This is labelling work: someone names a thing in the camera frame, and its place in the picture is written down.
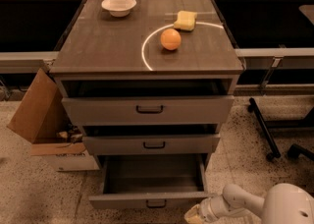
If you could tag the open cardboard box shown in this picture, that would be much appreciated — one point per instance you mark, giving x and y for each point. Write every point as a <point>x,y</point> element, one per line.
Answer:
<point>42,121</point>

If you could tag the black chair base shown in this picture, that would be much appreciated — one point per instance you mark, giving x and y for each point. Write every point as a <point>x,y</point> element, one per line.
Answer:
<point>296,150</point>

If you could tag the grey drawer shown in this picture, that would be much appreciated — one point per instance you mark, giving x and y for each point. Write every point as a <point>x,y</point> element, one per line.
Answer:
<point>148,110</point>
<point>152,181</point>
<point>140,145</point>

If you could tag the grey top drawer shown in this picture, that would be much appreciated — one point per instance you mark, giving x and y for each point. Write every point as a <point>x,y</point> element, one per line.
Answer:
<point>148,110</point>

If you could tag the grey bottom drawer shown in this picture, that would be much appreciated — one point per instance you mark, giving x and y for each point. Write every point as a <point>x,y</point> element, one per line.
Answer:
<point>152,181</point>

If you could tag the grey middle drawer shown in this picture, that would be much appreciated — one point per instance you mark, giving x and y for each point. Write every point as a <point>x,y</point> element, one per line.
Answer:
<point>140,145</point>

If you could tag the white bowl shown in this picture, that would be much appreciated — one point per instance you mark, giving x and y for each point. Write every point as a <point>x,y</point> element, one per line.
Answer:
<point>118,8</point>

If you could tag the grey drawer cabinet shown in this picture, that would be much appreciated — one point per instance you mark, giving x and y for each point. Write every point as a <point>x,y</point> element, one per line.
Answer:
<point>107,57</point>

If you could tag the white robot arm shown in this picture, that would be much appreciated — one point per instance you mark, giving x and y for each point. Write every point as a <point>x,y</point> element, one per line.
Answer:
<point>283,204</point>

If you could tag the orange ball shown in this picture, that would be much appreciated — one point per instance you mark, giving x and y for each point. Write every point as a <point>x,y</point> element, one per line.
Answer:
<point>170,39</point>

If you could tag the yellow sponge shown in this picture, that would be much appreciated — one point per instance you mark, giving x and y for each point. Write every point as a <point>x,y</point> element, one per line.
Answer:
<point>186,20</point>

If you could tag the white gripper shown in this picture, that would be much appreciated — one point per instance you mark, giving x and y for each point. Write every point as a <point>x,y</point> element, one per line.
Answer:
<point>207,208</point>

